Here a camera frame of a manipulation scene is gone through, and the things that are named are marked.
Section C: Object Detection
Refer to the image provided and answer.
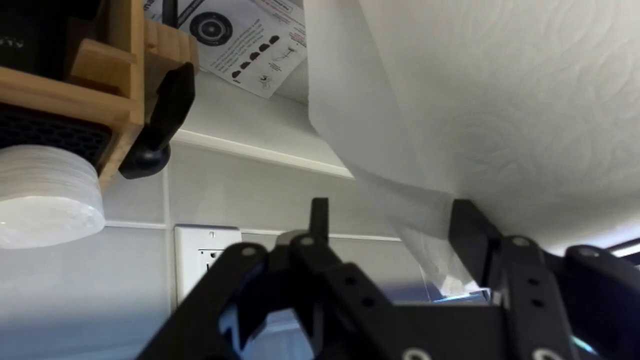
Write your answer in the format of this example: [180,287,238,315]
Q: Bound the black flat strap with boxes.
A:
[159,0,180,28]

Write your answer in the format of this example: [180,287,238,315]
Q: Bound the shiny steel canister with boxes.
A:
[0,103,112,252]

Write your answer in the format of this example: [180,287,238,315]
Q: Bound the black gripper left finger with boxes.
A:
[135,196,416,360]

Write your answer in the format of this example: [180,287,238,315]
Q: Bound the black hand coffee grinder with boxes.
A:
[117,62,197,183]

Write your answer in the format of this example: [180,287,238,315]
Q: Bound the white wall outlet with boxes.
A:
[173,224,245,306]

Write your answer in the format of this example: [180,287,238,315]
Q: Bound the wooden box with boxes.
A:
[0,0,199,190]

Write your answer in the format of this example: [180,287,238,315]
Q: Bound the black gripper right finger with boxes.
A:
[447,198,640,360]

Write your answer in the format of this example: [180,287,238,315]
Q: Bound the printed instruction sheet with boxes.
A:
[144,0,310,101]

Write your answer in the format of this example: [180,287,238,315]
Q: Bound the white paper towel roll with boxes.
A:
[303,0,640,298]

